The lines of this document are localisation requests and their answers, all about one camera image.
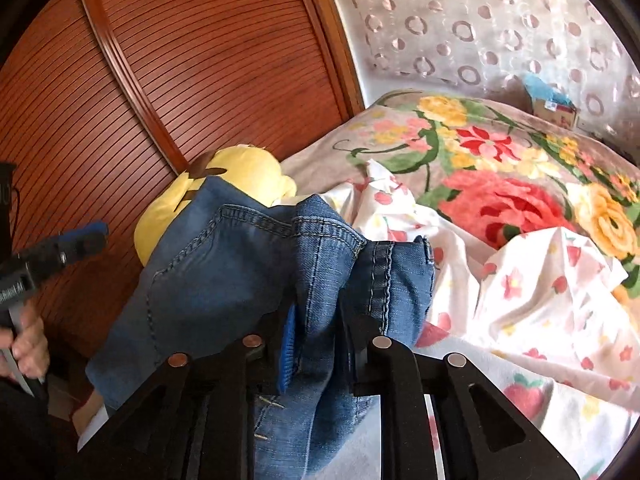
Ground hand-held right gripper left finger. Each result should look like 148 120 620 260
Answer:
75 304 301 480

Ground floral blanket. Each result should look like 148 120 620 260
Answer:
280 88 640 302

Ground person's left forearm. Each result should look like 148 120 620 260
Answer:
0 374 77 480

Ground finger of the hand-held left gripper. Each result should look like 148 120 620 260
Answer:
20 221 110 282

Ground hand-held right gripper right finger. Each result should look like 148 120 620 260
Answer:
340 305 584 480

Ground blue denim pants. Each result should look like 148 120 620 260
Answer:
85 177 437 480

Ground yellow plush toy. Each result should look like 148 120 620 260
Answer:
134 143 299 267

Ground wooden louvered wardrobe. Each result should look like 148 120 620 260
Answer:
0 0 367 362

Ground person's left hand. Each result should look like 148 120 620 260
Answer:
0 301 52 385

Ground circle patterned curtain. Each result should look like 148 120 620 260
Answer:
320 0 640 157

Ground small cardboard box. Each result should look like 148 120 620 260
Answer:
531 95 580 130

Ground fruit print bed sheet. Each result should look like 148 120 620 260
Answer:
280 159 640 480

